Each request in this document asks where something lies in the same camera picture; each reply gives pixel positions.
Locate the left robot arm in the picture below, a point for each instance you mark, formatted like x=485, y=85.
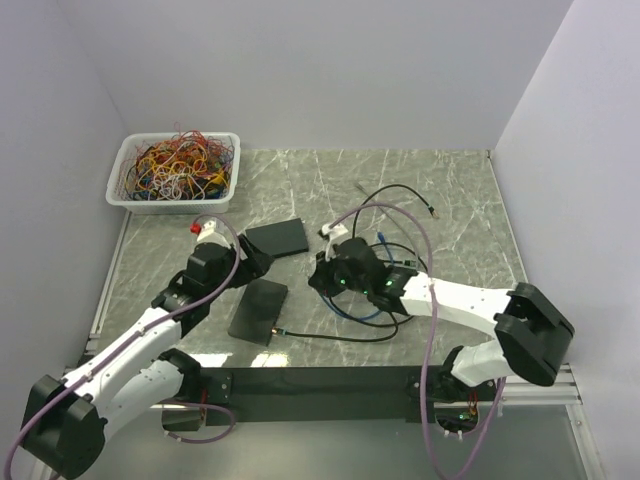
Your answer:
x=68, y=422

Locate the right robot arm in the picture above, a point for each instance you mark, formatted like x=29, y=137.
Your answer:
x=528, y=336

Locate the black ethernet cable long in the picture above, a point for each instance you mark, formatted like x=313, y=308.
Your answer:
x=395, y=324

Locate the white plastic basket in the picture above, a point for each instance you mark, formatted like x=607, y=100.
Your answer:
x=175, y=173

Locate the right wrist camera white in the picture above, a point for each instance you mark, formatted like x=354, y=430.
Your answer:
x=333, y=236

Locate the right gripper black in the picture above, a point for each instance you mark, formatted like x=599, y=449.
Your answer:
x=321, y=278

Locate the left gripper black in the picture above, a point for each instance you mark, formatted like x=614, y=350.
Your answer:
x=255, y=265

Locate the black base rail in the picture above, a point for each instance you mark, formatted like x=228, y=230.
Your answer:
x=277, y=394

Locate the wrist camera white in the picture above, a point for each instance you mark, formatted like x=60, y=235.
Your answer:
x=206, y=229
x=333, y=236

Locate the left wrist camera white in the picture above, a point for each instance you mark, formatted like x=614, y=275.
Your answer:
x=206, y=229

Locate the black network switch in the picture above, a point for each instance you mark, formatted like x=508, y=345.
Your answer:
x=280, y=239
x=258, y=311

